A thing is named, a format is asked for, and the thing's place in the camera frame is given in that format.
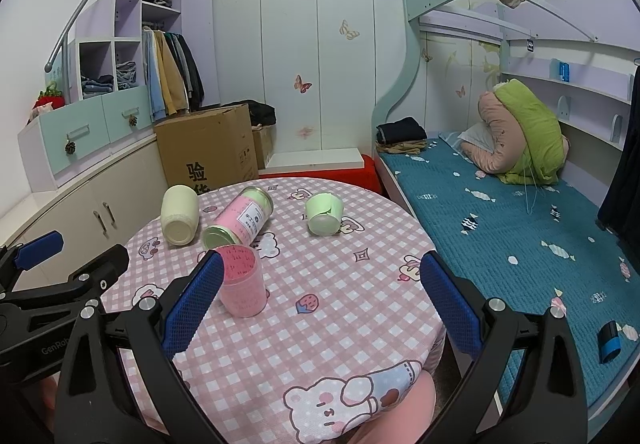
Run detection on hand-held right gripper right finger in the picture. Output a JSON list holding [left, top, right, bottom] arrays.
[[421, 251, 592, 444]]

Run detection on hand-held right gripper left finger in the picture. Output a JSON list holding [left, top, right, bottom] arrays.
[[54, 251, 226, 444]]

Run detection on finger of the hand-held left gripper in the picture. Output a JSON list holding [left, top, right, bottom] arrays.
[[0, 231, 65, 297], [0, 244, 131, 321]]

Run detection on pink plastic cup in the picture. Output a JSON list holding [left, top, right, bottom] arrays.
[[207, 244, 269, 319]]

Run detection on cream plastic cup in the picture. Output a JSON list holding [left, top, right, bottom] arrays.
[[160, 185, 201, 247]]

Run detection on light green cup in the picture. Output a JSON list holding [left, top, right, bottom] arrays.
[[305, 193, 344, 237]]

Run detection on cream low cabinet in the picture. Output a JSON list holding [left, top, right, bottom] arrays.
[[0, 134, 166, 295]]

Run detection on teal printed bed blanket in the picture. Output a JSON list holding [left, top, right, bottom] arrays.
[[377, 131, 640, 418]]

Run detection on pink and green canister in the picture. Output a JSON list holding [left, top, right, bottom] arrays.
[[201, 187, 275, 251]]

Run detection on pink checked tablecloth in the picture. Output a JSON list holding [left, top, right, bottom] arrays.
[[100, 178, 447, 444]]

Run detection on strawberry plush toy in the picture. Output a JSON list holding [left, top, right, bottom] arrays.
[[30, 81, 66, 121]]

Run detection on large cardboard box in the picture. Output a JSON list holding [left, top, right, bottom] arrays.
[[153, 104, 260, 195]]

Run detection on folded tan clothing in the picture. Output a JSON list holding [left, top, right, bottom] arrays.
[[377, 139, 429, 157]]

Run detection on black and blue tape roll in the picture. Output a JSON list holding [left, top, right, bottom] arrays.
[[598, 321, 623, 365]]

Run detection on white pillow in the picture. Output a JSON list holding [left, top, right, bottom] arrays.
[[457, 124, 494, 157]]

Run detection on folded jeans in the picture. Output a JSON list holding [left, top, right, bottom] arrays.
[[81, 74, 115, 97]]

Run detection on small cardboard box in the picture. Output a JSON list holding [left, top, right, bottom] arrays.
[[251, 124, 276, 170]]

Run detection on light blue shirt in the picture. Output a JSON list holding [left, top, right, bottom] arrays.
[[141, 30, 166, 123]]

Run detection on white board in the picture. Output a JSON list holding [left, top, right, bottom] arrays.
[[267, 147, 365, 170]]

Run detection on folded grey clothes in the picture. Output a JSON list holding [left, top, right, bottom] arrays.
[[116, 61, 139, 90]]

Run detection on rolled green and pink quilt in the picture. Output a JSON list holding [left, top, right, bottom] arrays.
[[477, 78, 571, 186]]

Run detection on yellow jacket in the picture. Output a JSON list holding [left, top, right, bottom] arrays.
[[152, 31, 189, 117]]

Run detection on black bag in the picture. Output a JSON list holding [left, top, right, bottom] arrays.
[[220, 100, 277, 129]]

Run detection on dark hanging jackets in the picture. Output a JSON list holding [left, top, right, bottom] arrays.
[[165, 32, 205, 113]]

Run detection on dark hanging garment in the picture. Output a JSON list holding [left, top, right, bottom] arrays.
[[597, 58, 640, 241]]

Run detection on light green bunk bed frame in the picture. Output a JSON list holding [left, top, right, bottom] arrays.
[[372, 0, 640, 430]]

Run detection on lavender wall shelf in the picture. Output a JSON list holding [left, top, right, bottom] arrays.
[[500, 68, 634, 151]]

